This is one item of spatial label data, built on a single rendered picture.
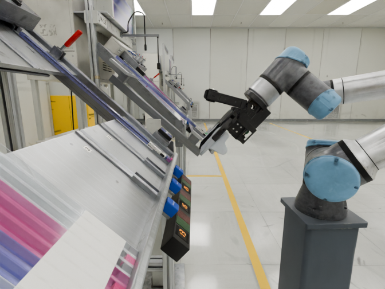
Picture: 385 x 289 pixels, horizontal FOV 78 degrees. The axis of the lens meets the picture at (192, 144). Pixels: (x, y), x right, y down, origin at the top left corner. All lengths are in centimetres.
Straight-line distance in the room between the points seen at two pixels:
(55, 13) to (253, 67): 720
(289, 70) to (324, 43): 864
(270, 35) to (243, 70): 137
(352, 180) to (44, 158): 60
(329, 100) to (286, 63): 13
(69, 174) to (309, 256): 71
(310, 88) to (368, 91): 19
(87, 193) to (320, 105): 54
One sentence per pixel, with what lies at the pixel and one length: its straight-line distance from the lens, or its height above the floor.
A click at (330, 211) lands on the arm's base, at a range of 83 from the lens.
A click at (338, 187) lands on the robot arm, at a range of 66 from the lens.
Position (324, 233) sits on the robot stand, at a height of 51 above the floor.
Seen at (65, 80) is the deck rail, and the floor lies 95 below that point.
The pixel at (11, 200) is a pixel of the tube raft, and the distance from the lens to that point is 28.
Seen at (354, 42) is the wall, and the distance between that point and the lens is 977.
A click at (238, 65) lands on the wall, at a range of 832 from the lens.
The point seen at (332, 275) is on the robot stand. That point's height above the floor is 37.
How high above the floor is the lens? 91
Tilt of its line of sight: 12 degrees down
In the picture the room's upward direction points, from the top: straight up
